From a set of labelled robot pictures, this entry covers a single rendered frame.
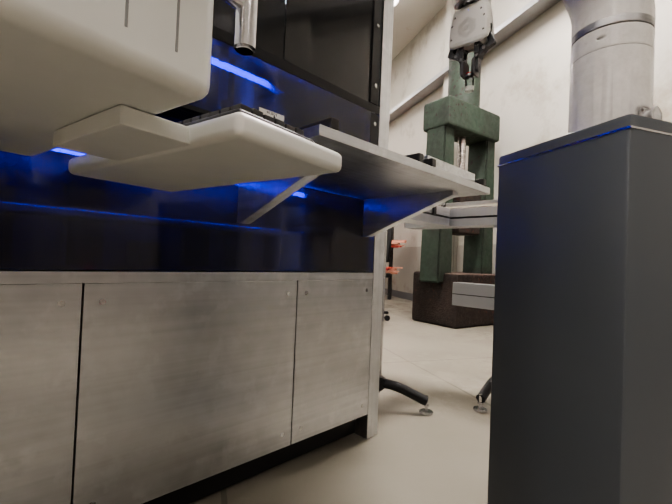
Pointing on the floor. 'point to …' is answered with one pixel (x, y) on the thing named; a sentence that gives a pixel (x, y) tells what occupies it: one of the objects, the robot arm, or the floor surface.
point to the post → (364, 426)
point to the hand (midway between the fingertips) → (470, 69)
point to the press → (482, 247)
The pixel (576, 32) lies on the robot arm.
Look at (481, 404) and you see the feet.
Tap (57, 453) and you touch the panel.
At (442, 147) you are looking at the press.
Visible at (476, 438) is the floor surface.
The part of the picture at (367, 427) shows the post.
